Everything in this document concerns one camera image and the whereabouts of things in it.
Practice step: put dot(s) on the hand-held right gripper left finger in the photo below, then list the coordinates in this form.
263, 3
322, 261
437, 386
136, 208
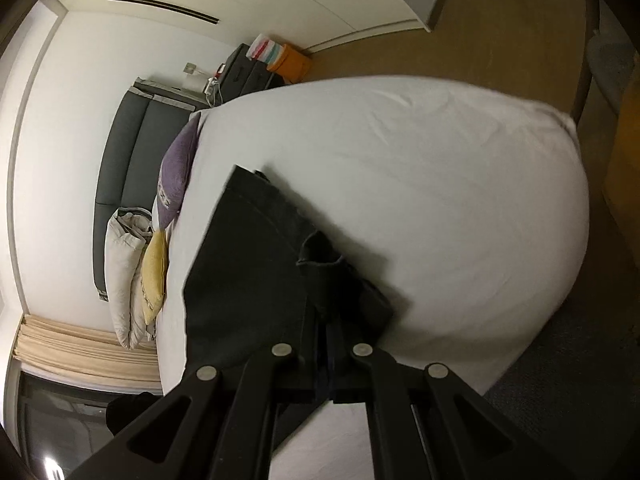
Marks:
311, 355

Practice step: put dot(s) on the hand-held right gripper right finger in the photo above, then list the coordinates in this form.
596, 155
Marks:
336, 355

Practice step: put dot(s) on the black pants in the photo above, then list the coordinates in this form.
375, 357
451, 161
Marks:
250, 270

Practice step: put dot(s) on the white bed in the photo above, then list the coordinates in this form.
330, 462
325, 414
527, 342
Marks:
400, 195

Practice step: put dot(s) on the yellow pillow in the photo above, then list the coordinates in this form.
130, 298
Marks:
153, 277

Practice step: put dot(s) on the white folded duvet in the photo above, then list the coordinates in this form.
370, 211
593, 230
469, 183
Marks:
125, 275

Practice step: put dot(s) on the purple pillow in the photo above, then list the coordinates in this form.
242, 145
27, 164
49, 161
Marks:
176, 175

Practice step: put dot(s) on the grey rug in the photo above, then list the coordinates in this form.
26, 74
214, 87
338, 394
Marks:
560, 385

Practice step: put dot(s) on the beige curtain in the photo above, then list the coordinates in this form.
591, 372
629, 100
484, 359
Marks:
85, 355

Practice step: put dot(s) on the grey headboard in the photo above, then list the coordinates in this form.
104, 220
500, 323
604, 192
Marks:
122, 170

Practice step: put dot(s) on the dark nightstand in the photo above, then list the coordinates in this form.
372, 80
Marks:
245, 77

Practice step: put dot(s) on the orange box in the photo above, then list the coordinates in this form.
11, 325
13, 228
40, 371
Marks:
289, 65

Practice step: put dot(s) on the striped folded cloth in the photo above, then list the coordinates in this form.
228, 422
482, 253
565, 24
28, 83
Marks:
267, 50

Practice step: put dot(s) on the wooden furniture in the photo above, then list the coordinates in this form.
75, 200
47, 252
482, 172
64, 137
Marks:
625, 160

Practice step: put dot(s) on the wall socket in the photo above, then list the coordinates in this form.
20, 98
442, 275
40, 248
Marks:
190, 67

